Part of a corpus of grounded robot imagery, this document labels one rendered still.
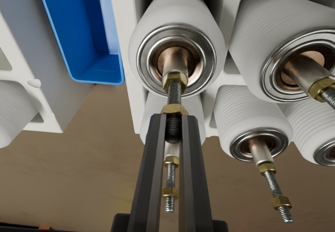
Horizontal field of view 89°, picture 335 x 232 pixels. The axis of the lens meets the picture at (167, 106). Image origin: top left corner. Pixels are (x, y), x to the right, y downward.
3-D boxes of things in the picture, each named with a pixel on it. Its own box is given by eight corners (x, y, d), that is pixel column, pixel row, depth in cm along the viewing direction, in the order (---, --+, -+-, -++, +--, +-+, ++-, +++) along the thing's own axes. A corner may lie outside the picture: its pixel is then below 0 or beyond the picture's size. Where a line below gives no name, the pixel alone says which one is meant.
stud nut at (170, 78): (169, 68, 13) (169, 74, 13) (189, 76, 14) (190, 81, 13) (161, 87, 15) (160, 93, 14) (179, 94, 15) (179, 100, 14)
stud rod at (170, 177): (169, 151, 23) (165, 213, 18) (167, 147, 23) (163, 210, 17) (176, 150, 23) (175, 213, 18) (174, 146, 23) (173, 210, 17)
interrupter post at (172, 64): (165, 49, 16) (162, 66, 13) (190, 53, 16) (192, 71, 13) (162, 72, 17) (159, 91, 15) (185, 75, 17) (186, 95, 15)
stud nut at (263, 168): (255, 169, 22) (257, 176, 21) (259, 162, 21) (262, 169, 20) (271, 170, 22) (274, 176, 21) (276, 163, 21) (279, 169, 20)
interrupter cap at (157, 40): (138, 14, 14) (136, 16, 13) (228, 29, 14) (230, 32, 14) (136, 89, 19) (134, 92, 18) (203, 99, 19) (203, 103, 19)
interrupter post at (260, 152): (269, 142, 24) (280, 163, 21) (255, 150, 25) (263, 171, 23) (257, 135, 23) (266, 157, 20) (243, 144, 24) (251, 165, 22)
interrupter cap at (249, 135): (299, 139, 23) (301, 143, 22) (253, 163, 27) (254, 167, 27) (260, 116, 21) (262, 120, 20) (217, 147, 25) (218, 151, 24)
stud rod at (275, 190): (256, 157, 23) (281, 223, 17) (258, 153, 22) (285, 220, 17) (263, 157, 23) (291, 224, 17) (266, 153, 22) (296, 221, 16)
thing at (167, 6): (152, -23, 27) (124, -3, 13) (213, -12, 27) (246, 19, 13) (148, 38, 33) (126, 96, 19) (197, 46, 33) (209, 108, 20)
